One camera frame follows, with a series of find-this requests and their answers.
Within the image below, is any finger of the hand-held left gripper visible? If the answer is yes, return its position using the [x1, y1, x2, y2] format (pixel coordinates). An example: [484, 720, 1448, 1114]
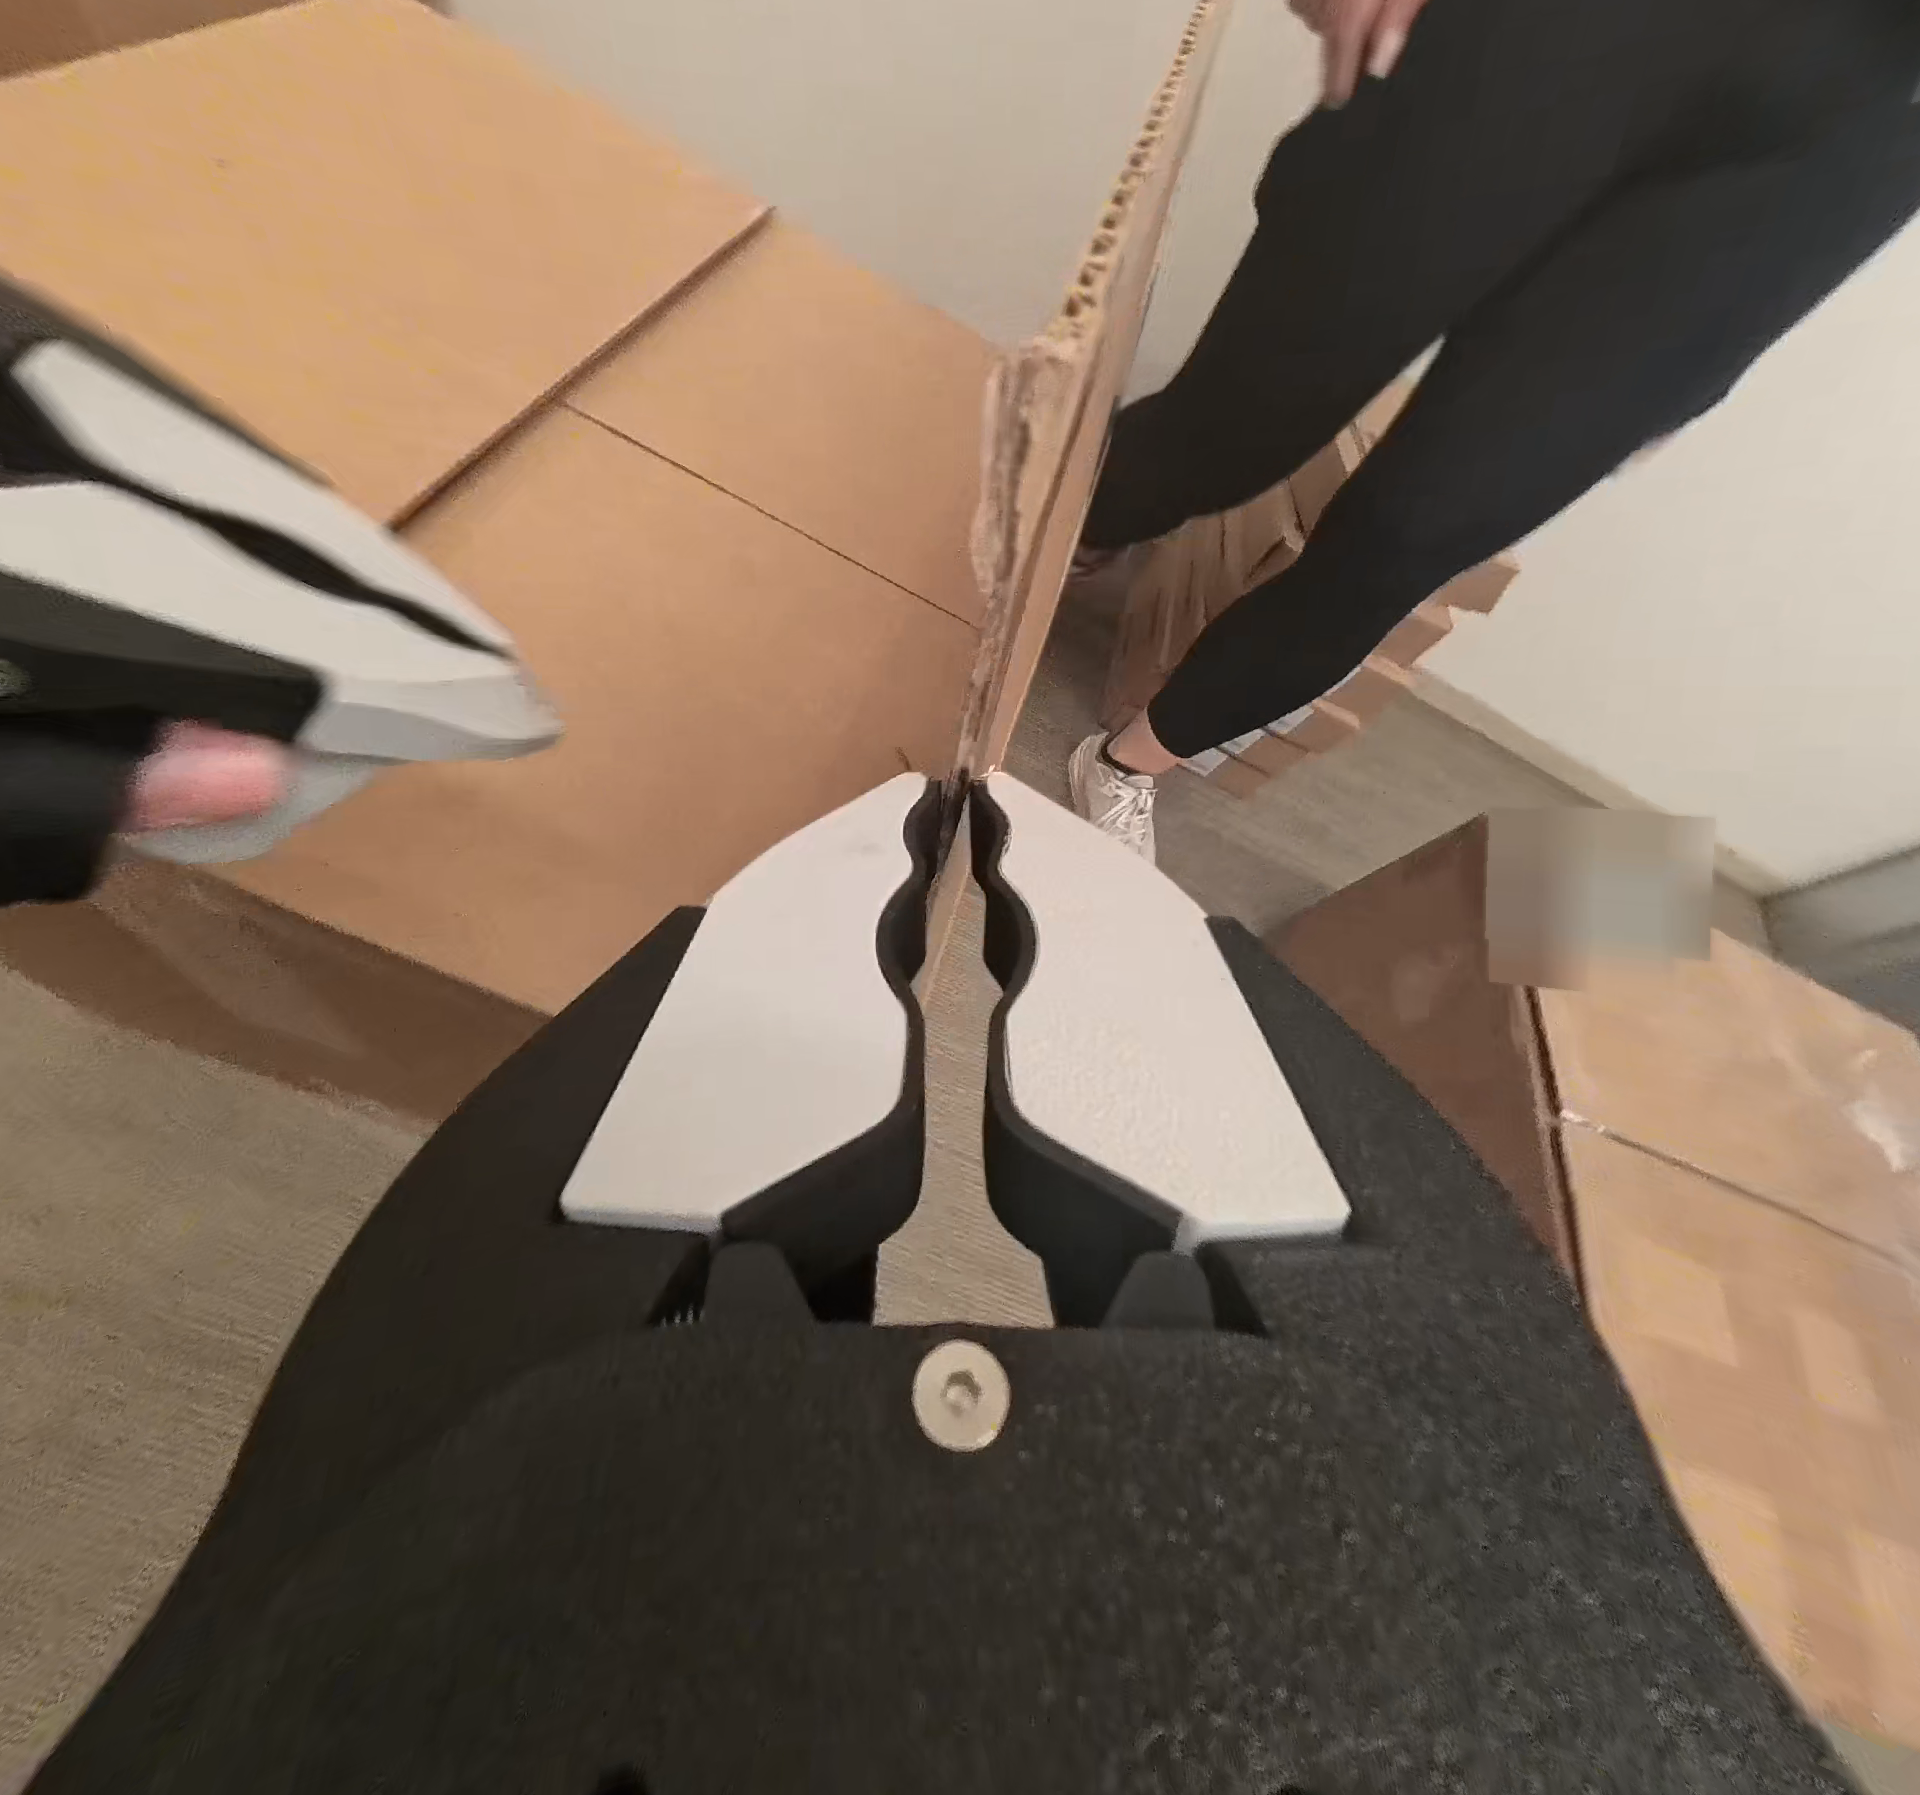
[0, 480, 568, 870]
[13, 340, 521, 660]

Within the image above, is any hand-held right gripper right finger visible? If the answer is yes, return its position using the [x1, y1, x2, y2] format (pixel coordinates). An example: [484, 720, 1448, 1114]
[968, 772, 1356, 1330]

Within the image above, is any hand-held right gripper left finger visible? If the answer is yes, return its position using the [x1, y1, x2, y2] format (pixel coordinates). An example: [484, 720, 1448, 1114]
[559, 772, 951, 1324]

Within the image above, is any large cardboard box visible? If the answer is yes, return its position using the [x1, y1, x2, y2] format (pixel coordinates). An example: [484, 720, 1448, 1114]
[0, 0, 1266, 1122]

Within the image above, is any person's left hand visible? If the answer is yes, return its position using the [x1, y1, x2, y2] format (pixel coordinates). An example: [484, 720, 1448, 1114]
[125, 722, 299, 840]

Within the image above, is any brown cardboard box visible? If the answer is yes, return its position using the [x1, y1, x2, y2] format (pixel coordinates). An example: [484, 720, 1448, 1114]
[1272, 820, 1580, 1280]

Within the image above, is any bystander in dark trousers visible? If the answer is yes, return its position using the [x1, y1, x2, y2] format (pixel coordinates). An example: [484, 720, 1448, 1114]
[1076, 0, 1920, 556]

